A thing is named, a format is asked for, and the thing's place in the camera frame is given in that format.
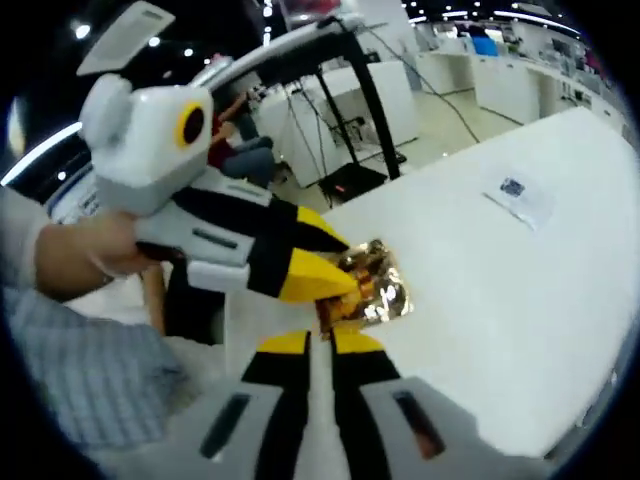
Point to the ceiling air conditioner panel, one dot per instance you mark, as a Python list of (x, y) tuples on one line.
[(125, 37)]

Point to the small silver skincare sachet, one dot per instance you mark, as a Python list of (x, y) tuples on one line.
[(520, 200)]

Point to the person's left hand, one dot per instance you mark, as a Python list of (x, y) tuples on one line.
[(80, 255)]

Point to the long white office counter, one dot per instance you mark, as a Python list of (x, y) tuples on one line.
[(500, 85)]

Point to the black laptop stand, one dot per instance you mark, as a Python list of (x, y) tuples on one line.
[(375, 110)]

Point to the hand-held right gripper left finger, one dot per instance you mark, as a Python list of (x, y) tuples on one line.
[(265, 425)]

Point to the gold foil skincare sachet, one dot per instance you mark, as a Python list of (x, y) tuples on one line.
[(385, 295)]

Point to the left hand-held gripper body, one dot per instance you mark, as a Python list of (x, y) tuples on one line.
[(145, 150)]

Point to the white cabinet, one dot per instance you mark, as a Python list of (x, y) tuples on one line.
[(345, 100)]

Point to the blue storage bin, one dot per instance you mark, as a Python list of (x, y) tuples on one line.
[(485, 46)]

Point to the person's checked shirt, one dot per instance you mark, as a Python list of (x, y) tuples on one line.
[(95, 370)]

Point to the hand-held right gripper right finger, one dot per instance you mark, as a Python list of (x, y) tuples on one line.
[(385, 425)]

